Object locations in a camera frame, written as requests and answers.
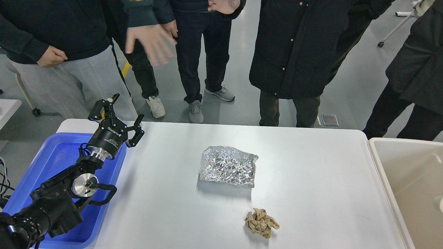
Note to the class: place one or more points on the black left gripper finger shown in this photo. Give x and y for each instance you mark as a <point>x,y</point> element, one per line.
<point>137,128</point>
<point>104,109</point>

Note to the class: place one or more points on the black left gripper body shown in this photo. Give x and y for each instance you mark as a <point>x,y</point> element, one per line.
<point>108,139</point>

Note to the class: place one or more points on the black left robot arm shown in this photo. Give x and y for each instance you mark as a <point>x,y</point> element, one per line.
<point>58,202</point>

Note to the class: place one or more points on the blue plastic bin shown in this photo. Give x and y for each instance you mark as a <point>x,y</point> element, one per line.
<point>57,153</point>

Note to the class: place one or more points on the person in grey sweatpants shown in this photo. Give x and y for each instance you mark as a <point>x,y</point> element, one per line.
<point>61,50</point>

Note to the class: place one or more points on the white side table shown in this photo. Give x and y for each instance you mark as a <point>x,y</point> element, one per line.
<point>7,108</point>

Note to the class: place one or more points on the person in black trousers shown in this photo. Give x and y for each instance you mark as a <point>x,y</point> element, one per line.
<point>117,23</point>

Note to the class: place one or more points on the crumpled aluminium foil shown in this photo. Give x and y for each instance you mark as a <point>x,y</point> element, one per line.
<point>228,165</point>

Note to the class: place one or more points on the crumpled brown paper ball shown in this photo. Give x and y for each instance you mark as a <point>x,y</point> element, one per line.
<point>259,222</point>

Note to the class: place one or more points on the person in long black coat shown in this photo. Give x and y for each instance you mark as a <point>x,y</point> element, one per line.
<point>299,47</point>

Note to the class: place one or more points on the beige plastic bin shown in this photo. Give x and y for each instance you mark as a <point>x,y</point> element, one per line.
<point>411,172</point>

